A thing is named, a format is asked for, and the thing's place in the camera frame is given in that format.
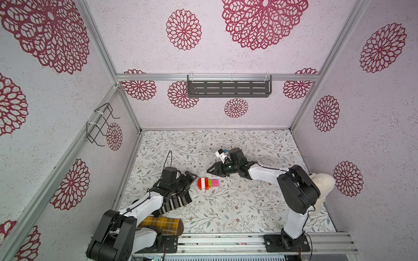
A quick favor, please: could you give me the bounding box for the red curved lego brick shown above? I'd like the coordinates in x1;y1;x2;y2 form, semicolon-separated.
198;178;205;190

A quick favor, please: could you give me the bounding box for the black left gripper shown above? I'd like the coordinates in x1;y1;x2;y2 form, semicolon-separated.
170;171;197;197

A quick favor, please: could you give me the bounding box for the white plush toy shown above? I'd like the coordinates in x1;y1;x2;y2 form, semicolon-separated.
310;173;336;215

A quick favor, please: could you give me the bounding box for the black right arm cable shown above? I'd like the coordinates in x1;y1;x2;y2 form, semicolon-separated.
256;164;290;172

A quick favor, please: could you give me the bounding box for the yellow brown plaid sock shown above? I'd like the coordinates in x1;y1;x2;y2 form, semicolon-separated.
137;216;185;236

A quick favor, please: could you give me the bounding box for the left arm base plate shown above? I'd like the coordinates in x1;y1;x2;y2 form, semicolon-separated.
140;235;179;253

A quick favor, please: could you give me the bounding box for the dark grey wall shelf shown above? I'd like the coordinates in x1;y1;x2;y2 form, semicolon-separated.
186;75;272;98

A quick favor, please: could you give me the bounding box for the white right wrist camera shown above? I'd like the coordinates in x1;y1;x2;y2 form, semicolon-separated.
216;149;231;164

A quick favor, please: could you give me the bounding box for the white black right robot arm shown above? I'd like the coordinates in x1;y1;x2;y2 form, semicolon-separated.
207;148;321;240

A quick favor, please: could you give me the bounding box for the pink lego brick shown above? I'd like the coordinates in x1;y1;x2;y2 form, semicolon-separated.
212;179;219;187

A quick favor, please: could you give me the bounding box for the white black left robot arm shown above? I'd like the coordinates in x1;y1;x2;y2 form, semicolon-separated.
87;167;198;261

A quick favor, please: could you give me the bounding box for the black white striped sock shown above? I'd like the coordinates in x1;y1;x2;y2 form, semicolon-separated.
151;191;192;218

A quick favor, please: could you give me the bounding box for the black wire wall rack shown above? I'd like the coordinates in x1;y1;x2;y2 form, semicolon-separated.
85;102;119;147

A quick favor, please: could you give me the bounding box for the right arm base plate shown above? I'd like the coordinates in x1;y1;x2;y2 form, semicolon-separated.
263;233;311;253

